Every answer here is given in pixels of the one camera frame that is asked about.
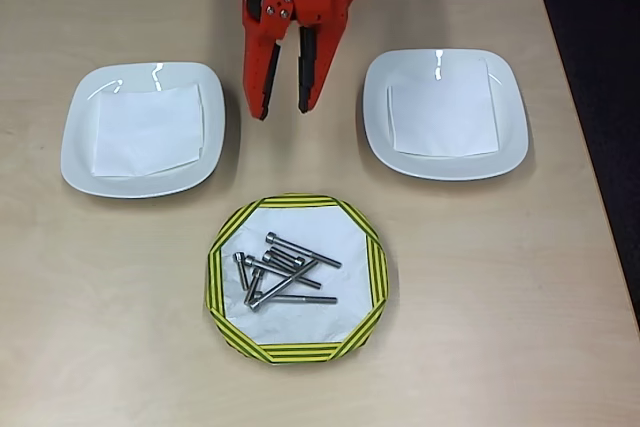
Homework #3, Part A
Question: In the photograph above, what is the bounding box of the short steel socket head screw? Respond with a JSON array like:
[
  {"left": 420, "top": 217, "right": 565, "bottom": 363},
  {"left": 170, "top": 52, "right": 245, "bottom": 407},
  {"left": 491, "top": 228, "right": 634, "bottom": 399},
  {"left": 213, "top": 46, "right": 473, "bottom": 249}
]
[
  {"left": 268, "top": 245, "right": 306, "bottom": 268},
  {"left": 243, "top": 255, "right": 264, "bottom": 296},
  {"left": 233, "top": 251, "right": 250, "bottom": 292}
]

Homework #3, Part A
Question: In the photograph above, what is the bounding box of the white paper napkin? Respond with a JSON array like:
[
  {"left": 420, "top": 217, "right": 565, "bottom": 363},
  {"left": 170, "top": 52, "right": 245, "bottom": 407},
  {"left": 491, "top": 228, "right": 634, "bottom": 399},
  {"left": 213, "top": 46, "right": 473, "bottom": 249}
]
[
  {"left": 92, "top": 82, "right": 206, "bottom": 181},
  {"left": 387, "top": 55, "right": 501, "bottom": 158}
]

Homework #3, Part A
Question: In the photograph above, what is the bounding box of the white square ceramic plate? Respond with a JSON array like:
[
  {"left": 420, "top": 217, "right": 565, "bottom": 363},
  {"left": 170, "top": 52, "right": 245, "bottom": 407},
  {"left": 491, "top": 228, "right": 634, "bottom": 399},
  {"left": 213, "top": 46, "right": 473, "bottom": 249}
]
[
  {"left": 59, "top": 61, "right": 226, "bottom": 199},
  {"left": 362, "top": 48, "right": 530, "bottom": 182}
]

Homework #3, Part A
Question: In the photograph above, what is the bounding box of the yellow green striped paper plate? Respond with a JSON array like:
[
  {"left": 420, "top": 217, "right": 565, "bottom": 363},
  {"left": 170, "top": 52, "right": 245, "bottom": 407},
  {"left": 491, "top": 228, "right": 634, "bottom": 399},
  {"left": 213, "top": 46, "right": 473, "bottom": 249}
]
[{"left": 203, "top": 192, "right": 391, "bottom": 366}]

